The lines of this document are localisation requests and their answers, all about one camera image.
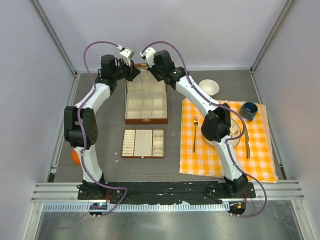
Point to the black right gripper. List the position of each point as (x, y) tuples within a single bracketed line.
[(151, 70)]

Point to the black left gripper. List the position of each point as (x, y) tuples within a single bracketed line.
[(132, 72)]

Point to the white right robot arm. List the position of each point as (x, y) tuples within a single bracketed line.
[(217, 117)]

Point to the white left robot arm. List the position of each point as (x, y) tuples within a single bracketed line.
[(80, 125)]

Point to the brown open jewelry box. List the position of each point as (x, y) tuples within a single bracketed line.
[(146, 99)]

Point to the brown jewelry tray insert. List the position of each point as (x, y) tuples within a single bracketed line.
[(136, 145)]

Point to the white ceramic bowl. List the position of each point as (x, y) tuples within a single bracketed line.
[(209, 86)]

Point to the gold fork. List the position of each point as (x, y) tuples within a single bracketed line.
[(195, 124)]

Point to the dark blue mug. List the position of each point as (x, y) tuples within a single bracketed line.
[(248, 111)]

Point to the decorated ceramic plate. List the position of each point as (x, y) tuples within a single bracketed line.
[(235, 131)]

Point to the orange upturned bowl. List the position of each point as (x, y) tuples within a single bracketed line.
[(75, 158)]

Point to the gold knife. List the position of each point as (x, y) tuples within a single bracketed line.
[(247, 146)]

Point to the yellow checkered cloth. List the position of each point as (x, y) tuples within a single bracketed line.
[(205, 161)]

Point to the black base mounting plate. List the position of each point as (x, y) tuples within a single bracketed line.
[(163, 193)]

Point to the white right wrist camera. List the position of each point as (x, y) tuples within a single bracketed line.
[(148, 55)]

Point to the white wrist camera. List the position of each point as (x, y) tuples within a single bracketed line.
[(126, 55), (148, 55)]

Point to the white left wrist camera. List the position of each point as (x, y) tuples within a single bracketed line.
[(126, 55)]

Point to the white slotted cable duct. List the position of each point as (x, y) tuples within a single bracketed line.
[(93, 207)]

